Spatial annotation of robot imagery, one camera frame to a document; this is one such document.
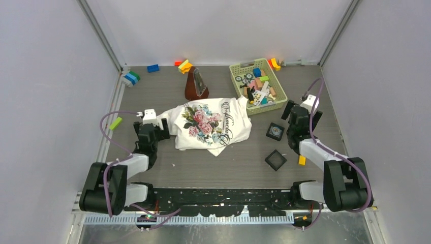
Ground round white brooch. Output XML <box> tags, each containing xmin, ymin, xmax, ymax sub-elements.
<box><xmin>271</xmin><ymin>127</ymin><xmax>281</xmax><ymax>136</ymax></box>

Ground white floral t-shirt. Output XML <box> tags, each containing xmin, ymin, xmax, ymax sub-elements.
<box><xmin>157</xmin><ymin>96</ymin><xmax>252</xmax><ymax>157</ymax></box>

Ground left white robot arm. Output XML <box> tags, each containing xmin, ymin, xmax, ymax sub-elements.
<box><xmin>79</xmin><ymin>118</ymin><xmax>170</xmax><ymax>216</ymax></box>

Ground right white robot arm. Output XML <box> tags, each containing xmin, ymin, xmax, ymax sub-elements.
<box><xmin>282</xmin><ymin>100</ymin><xmax>374</xmax><ymax>212</ymax></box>

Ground yellow toy brick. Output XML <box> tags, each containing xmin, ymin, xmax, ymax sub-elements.
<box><xmin>298</xmin><ymin>155</ymin><xmax>306</xmax><ymax>166</ymax></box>

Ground lime green block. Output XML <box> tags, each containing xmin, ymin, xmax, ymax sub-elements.
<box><xmin>109</xmin><ymin>117</ymin><xmax>122</xmax><ymax>131</ymax></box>

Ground green plastic basket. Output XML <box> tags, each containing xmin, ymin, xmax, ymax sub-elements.
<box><xmin>229</xmin><ymin>58</ymin><xmax>288</xmax><ymax>115</ymax></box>

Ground brown wooden metronome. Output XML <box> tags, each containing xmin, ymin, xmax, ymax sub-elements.
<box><xmin>184</xmin><ymin>67</ymin><xmax>209</xmax><ymax>101</ymax></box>

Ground blue green stacked bricks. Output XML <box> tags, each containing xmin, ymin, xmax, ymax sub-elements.
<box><xmin>122</xmin><ymin>71</ymin><xmax>141</xmax><ymax>87</ymax></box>

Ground blue toy brick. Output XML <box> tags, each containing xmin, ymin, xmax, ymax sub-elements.
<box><xmin>147</xmin><ymin>64</ymin><xmax>160</xmax><ymax>73</ymax></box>

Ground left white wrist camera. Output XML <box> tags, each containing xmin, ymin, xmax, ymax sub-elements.
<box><xmin>136</xmin><ymin>109</ymin><xmax>159</xmax><ymax>126</ymax></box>

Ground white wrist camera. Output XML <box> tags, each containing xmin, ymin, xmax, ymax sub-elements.
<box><xmin>300</xmin><ymin>95</ymin><xmax>320</xmax><ymax>114</ymax></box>
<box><xmin>136</xmin><ymin>109</ymin><xmax>159</xmax><ymax>126</ymax></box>

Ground black square frame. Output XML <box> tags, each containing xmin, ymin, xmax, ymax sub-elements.
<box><xmin>264</xmin><ymin>150</ymin><xmax>287</xmax><ymax>171</ymax></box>
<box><xmin>266</xmin><ymin>123</ymin><xmax>285</xmax><ymax>141</ymax></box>

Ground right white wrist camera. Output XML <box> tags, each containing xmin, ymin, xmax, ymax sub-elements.
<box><xmin>300</xmin><ymin>95</ymin><xmax>320</xmax><ymax>114</ymax></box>

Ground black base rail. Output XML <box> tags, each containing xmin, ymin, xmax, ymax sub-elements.
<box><xmin>125</xmin><ymin>188</ymin><xmax>321</xmax><ymax>217</ymax></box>

